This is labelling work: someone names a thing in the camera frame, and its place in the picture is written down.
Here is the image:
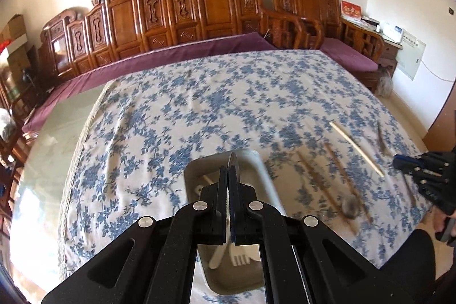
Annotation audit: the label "white flat box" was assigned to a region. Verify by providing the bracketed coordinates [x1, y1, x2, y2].
[0, 35, 29, 57]

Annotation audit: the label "rectangular metal tin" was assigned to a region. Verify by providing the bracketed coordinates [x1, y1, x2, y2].
[184, 149, 287, 297]

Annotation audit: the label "person's right hand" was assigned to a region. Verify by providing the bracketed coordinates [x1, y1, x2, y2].
[433, 209, 456, 248]

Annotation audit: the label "grey plastic bag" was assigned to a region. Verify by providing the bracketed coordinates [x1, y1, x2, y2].
[378, 67, 392, 98]

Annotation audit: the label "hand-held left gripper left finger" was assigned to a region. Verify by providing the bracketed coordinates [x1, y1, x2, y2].
[41, 165, 229, 304]

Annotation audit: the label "white box on side table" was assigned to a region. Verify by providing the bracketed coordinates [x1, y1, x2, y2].
[383, 23, 405, 43]

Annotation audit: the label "white metal panel cover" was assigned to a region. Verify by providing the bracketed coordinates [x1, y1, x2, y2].
[395, 29, 426, 81]

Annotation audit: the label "white plastic fork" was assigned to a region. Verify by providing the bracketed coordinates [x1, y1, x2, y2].
[231, 245, 260, 267]

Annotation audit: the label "purple armchair cushion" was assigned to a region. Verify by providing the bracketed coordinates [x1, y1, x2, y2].
[321, 38, 379, 72]

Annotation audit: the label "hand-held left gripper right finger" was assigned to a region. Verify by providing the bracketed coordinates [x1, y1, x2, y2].
[228, 165, 416, 304]

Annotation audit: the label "stacked cardboard boxes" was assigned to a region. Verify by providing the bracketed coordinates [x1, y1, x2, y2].
[5, 48, 36, 101]

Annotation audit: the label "dark wooden door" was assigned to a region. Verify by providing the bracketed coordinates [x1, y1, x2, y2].
[422, 76, 456, 153]

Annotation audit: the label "long purple sofa cushion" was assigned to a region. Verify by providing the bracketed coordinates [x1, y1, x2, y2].
[21, 32, 286, 134]

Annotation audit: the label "glass top table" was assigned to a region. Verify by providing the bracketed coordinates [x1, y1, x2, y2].
[11, 49, 433, 304]

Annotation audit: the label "blue floral tablecloth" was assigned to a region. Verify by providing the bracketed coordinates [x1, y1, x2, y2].
[59, 49, 433, 304]

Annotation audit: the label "brown cardboard box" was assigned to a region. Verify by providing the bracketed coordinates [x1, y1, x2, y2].
[0, 15, 27, 44]

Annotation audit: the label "white wall cable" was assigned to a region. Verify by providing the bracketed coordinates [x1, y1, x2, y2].
[422, 60, 456, 81]

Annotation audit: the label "black desk lamp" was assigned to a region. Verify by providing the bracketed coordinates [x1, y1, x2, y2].
[21, 67, 40, 91]

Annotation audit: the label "carved wooden sofa bench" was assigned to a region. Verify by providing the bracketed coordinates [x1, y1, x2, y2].
[37, 0, 325, 91]

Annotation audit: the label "brown wooden chopstick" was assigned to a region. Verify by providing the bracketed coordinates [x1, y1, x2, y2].
[297, 152, 343, 208]

